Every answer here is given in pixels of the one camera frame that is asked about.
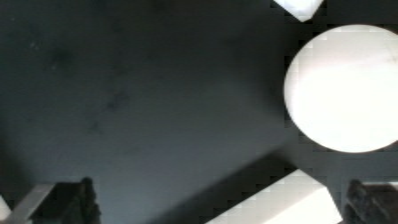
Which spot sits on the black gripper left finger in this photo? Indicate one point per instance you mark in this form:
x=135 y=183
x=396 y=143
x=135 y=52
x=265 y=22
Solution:
x=59 y=203

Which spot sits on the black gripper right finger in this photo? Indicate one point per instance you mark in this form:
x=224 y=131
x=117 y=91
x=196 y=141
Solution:
x=371 y=203

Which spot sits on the white marker sheet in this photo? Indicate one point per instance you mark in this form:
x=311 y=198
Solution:
x=300 y=8

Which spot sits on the white lamp bulb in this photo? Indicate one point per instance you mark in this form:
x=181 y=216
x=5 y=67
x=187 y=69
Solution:
x=341 y=88

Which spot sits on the white lamp base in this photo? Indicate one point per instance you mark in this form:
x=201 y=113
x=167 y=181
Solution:
x=293 y=202

